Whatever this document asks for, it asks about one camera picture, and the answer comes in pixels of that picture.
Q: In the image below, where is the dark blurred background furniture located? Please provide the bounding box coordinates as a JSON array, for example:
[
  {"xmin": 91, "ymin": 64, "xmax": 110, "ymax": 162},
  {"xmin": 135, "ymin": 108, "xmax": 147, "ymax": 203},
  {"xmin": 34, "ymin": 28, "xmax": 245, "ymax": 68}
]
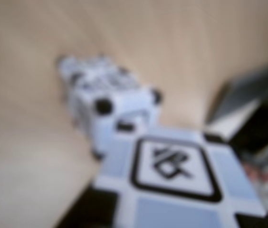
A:
[{"xmin": 205, "ymin": 64, "xmax": 268, "ymax": 157}]

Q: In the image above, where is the white cube lightning symbol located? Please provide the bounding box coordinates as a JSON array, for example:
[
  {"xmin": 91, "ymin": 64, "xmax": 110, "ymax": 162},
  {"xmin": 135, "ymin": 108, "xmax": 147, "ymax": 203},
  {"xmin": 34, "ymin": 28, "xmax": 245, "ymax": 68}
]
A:
[{"xmin": 57, "ymin": 56, "xmax": 163, "ymax": 133}]

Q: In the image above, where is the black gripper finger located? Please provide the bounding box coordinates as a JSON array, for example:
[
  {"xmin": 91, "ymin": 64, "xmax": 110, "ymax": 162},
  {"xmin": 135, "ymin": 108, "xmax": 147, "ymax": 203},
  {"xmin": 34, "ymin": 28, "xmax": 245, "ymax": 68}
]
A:
[{"xmin": 52, "ymin": 187, "xmax": 97, "ymax": 228}]

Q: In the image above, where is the white cube paperclip symbol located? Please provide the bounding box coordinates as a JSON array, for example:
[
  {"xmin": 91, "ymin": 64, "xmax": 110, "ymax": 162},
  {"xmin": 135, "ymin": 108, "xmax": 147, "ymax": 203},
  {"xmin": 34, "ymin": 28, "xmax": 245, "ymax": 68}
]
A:
[{"xmin": 92, "ymin": 127, "xmax": 268, "ymax": 228}]

